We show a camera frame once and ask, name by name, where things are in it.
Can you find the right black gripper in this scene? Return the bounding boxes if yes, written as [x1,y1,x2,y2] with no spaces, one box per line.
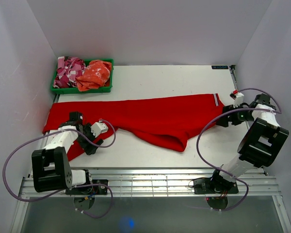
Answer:
[215,102,255,127]

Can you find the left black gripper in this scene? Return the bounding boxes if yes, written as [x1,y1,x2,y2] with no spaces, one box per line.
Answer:
[76,123,103,155]

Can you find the red trousers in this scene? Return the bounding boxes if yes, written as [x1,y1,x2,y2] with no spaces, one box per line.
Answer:
[43,94,224,152]

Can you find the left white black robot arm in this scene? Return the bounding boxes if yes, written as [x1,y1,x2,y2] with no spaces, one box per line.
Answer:
[32,112,108,194]

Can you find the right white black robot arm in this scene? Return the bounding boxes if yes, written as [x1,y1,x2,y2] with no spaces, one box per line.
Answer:
[209,94,289,193]

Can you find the green plastic tray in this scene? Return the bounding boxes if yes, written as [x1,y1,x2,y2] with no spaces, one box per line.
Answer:
[50,58,113,95]

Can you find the orange crumpled garment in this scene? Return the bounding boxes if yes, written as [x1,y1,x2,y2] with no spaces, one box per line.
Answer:
[76,60,112,92]

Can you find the pink patterned garment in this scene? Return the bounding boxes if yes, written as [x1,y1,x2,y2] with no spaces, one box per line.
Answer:
[52,56,86,88]

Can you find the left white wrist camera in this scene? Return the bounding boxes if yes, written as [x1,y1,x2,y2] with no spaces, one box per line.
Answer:
[90,121,109,137]

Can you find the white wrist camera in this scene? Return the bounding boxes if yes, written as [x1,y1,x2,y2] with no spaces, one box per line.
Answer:
[230,90,244,108]
[90,121,109,137]

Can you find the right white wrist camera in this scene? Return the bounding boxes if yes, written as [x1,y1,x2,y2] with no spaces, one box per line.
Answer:
[230,90,244,108]

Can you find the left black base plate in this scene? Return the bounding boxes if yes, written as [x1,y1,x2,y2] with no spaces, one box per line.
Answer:
[65,179,109,196]

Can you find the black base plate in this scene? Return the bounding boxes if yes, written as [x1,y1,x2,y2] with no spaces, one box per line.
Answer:
[193,178,239,194]
[65,179,109,196]

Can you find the aluminium frame rail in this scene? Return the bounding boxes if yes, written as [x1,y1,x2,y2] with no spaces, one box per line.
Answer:
[18,167,282,198]

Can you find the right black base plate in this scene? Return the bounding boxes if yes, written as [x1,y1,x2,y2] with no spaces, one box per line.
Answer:
[193,178,239,194]

